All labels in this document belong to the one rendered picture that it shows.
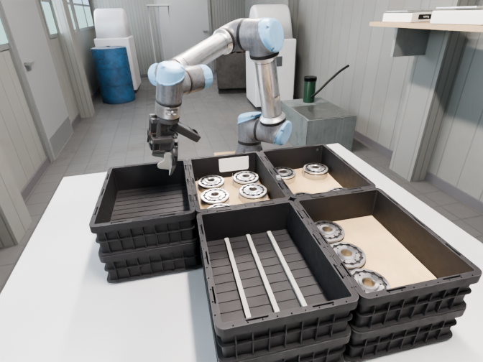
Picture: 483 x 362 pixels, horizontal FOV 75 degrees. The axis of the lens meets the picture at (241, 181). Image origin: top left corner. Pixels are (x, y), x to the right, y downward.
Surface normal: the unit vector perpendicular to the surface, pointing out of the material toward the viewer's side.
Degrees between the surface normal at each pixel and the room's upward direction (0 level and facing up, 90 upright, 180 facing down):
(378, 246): 0
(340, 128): 90
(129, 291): 0
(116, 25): 72
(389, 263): 0
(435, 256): 90
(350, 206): 90
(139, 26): 90
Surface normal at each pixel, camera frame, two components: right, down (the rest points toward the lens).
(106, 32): 0.16, 0.18
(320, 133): 0.22, 0.46
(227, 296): -0.03, -0.88
